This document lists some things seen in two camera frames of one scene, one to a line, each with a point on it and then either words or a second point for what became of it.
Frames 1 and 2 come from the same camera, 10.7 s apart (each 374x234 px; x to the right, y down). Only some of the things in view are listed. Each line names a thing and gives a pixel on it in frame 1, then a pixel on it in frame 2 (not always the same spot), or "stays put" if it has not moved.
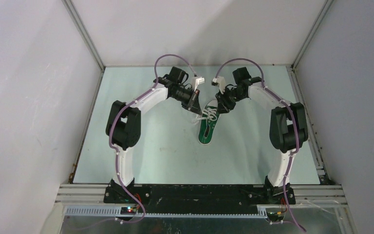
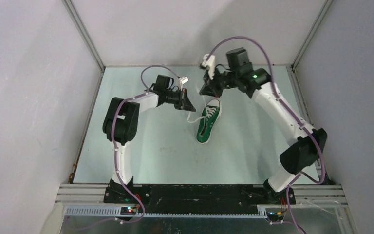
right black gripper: [224, 106] → [210, 89]
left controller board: [131, 210] stays put
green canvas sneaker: [210, 116] stays put
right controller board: [275, 216] stays put
